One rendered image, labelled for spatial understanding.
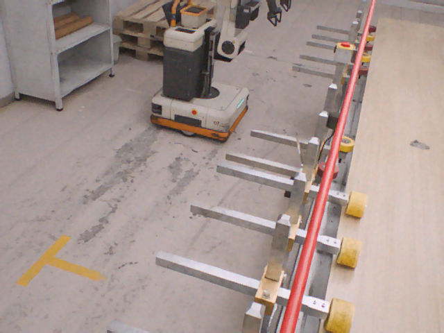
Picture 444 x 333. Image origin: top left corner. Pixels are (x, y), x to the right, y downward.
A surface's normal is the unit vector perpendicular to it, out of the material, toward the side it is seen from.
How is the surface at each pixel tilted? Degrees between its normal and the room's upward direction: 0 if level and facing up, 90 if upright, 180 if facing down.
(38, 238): 0
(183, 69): 90
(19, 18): 90
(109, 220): 0
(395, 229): 0
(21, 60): 90
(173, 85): 90
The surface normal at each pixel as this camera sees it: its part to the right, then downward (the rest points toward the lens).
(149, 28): -0.26, 0.51
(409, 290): 0.09, -0.83
